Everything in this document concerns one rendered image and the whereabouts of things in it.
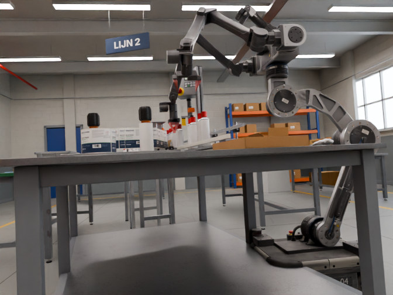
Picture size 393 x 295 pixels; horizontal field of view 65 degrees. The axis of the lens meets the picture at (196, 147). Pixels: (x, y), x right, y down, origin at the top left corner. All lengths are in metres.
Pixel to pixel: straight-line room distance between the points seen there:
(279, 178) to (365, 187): 6.35
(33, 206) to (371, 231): 1.18
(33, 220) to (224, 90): 9.55
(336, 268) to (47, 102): 9.52
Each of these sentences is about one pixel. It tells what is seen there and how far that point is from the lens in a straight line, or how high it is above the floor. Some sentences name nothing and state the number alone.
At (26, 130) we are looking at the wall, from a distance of 10.53.
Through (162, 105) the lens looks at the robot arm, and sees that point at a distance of 2.20.
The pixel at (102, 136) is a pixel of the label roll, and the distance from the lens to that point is 1.87.
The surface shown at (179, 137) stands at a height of 0.98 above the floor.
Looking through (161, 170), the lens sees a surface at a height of 0.78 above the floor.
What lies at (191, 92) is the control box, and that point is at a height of 1.31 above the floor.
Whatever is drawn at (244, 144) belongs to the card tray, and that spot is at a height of 0.84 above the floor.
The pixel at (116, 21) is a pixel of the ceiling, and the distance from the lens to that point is 6.82.
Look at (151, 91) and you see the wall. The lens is 10.02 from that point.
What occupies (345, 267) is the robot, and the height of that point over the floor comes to 0.19.
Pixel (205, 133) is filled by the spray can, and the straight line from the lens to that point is 1.76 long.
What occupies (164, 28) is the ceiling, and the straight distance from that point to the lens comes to 6.73.
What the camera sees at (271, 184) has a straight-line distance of 7.55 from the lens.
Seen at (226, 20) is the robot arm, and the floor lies 1.59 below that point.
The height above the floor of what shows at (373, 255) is 0.40.
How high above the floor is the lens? 0.79
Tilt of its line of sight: 3 degrees up
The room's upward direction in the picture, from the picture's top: 3 degrees counter-clockwise
